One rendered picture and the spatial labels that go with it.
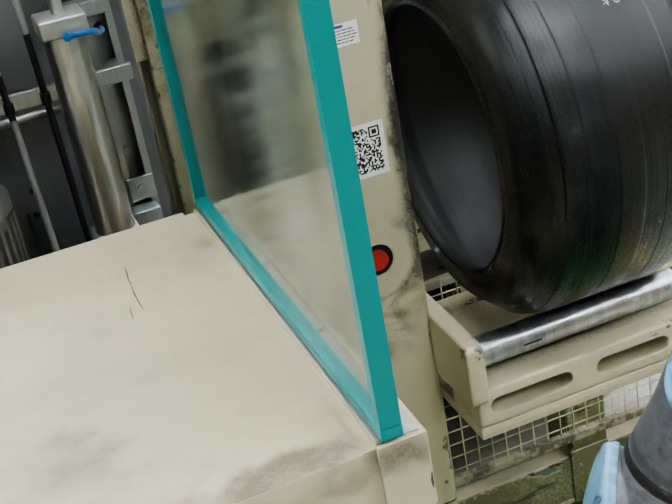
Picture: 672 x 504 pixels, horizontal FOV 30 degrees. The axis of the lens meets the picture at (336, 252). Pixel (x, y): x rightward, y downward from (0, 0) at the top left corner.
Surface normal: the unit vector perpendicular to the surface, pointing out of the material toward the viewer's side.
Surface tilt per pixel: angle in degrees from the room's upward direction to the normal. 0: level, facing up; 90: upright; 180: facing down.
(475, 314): 0
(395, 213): 90
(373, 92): 90
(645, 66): 64
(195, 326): 0
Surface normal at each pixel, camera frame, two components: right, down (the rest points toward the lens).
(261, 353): -0.16, -0.88
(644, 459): -0.86, 0.09
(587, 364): 0.36, 0.37
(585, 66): 0.23, -0.11
